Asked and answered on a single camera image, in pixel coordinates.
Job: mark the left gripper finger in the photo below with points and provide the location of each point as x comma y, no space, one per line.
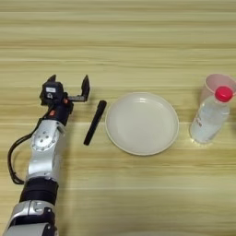
52,78
85,86

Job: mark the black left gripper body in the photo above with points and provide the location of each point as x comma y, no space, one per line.
61,112

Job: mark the black marker pen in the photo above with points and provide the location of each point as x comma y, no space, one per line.
95,123

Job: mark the round cream plate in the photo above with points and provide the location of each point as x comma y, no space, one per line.
141,123

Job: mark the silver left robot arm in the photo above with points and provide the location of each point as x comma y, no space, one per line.
44,156

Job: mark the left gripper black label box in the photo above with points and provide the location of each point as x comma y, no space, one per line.
51,92

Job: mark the clear bottle with red cap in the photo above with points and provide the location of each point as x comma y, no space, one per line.
209,120

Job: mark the pink plastic cup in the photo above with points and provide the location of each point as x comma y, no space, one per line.
215,81

